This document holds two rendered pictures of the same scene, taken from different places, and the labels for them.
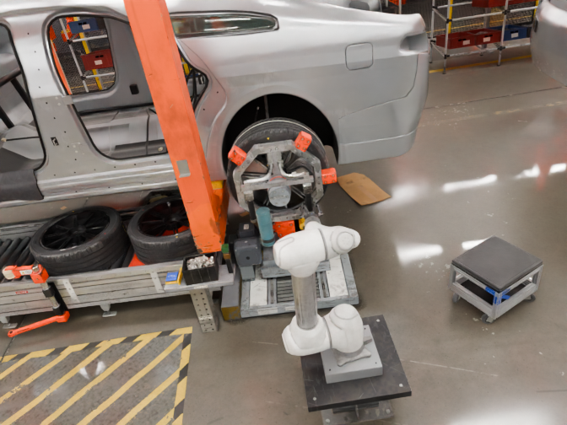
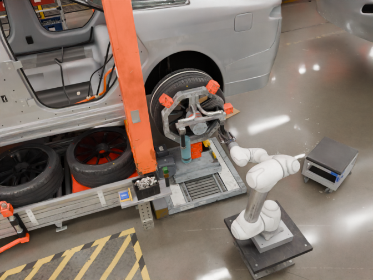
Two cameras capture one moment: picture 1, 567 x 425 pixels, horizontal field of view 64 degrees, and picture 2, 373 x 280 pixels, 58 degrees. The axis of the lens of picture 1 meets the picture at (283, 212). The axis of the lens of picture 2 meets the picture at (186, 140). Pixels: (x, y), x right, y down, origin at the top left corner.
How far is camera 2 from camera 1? 0.91 m
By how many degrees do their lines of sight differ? 16
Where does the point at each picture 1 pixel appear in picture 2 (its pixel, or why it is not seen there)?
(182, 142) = (136, 97)
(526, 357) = (356, 211)
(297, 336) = (246, 228)
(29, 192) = not seen: outside the picture
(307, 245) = (273, 172)
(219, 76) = (145, 40)
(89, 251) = (42, 184)
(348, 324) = (275, 213)
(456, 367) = (319, 224)
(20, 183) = not seen: outside the picture
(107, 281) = (62, 205)
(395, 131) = (261, 71)
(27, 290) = not seen: outside the picture
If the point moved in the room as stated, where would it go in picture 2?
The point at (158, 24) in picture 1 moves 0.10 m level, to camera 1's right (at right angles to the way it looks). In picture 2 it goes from (127, 10) to (144, 8)
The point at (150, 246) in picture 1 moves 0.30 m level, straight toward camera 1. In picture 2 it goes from (94, 173) to (112, 192)
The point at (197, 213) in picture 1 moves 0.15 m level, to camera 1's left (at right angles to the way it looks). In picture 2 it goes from (141, 147) to (122, 152)
